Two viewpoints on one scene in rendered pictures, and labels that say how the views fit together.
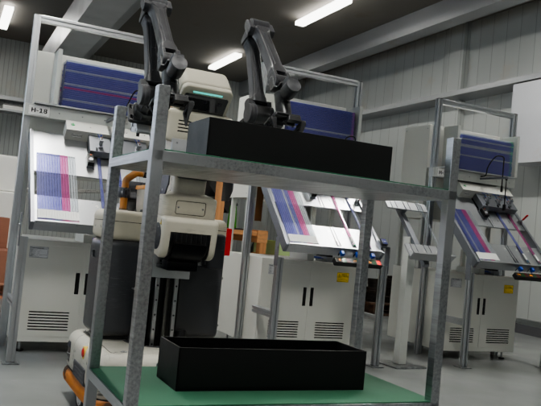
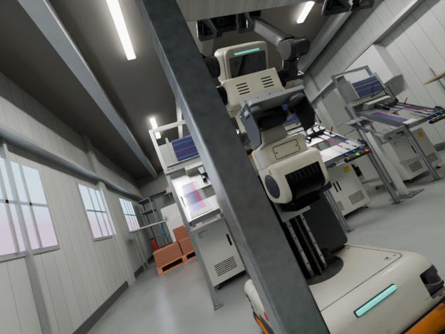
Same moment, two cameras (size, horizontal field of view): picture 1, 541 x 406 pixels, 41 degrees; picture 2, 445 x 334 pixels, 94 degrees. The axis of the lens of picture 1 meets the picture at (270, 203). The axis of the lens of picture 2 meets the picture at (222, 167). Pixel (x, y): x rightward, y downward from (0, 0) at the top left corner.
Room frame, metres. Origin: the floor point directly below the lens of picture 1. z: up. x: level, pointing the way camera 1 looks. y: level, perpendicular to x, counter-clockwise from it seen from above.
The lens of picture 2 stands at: (1.91, 0.43, 0.74)
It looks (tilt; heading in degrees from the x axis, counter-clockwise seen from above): 10 degrees up; 10
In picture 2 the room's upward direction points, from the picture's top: 24 degrees counter-clockwise
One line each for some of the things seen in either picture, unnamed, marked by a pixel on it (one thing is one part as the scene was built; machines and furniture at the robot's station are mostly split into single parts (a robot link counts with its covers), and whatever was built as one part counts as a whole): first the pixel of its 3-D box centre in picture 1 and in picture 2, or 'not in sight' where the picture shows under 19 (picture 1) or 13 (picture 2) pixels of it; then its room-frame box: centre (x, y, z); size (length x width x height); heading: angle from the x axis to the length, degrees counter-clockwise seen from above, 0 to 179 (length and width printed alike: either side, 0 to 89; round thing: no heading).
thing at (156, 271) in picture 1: (193, 250); (304, 183); (2.90, 0.29, 0.68); 0.28 x 0.27 x 0.25; 115
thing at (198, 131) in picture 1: (291, 155); not in sight; (2.05, -0.05, 1.01); 0.57 x 0.17 x 0.11; 115
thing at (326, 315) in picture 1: (284, 302); (322, 195); (4.97, -0.16, 0.31); 0.70 x 0.65 x 0.62; 115
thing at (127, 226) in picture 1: (158, 267); (277, 211); (3.10, 0.45, 0.59); 0.55 x 0.34 x 0.83; 115
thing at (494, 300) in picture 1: (472, 270); (395, 136); (5.43, -1.57, 0.65); 1.01 x 0.73 x 1.29; 25
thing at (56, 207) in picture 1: (84, 235); (220, 214); (4.20, 1.06, 0.66); 1.01 x 0.73 x 1.31; 25
